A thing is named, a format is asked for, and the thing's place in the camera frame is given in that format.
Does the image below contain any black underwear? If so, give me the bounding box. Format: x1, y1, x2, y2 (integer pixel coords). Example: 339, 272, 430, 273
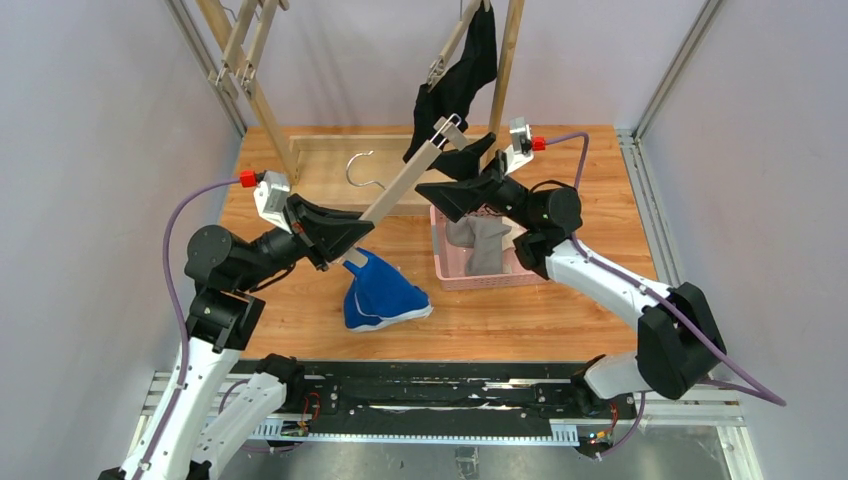
403, 7, 498, 162

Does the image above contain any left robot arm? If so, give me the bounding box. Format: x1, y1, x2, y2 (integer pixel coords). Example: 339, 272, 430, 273
100, 195, 374, 479

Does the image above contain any pink plastic basket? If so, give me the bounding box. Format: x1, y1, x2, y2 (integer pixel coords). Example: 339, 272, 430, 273
430, 207, 544, 291

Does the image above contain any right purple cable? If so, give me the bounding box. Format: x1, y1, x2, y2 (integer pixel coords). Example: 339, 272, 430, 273
544, 131, 788, 408

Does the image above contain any purple cable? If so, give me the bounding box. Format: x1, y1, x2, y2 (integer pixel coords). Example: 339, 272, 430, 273
544, 131, 788, 408
129, 177, 306, 480

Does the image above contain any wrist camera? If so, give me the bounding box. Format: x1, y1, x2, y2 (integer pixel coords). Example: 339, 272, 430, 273
238, 170, 292, 233
505, 117, 547, 174

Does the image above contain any wooden clothes rack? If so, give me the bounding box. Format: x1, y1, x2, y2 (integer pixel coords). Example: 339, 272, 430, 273
195, 1, 525, 220

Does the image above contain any grey underwear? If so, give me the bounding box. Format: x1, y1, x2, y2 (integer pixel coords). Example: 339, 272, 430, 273
445, 216, 511, 276

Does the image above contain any empty beige clip hanger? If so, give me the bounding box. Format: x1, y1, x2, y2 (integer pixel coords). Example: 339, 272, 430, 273
208, 1, 256, 98

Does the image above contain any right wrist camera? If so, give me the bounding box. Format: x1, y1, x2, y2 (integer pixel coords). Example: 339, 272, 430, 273
505, 117, 547, 174

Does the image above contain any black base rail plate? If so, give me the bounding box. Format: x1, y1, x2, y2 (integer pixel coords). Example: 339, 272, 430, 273
274, 361, 638, 439

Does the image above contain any beige clip hanger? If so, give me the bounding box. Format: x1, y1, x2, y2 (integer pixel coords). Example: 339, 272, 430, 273
236, 0, 290, 98
426, 0, 491, 91
345, 113, 469, 226
208, 1, 256, 98

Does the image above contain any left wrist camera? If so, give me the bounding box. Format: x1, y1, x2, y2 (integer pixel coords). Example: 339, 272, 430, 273
238, 170, 292, 233

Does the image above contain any blue underwear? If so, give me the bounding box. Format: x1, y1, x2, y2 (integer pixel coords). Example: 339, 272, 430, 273
343, 247, 433, 333

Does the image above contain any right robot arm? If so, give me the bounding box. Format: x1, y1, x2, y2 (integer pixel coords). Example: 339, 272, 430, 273
415, 151, 726, 403

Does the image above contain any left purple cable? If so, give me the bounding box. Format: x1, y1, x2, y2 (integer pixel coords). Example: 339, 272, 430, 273
129, 177, 306, 480

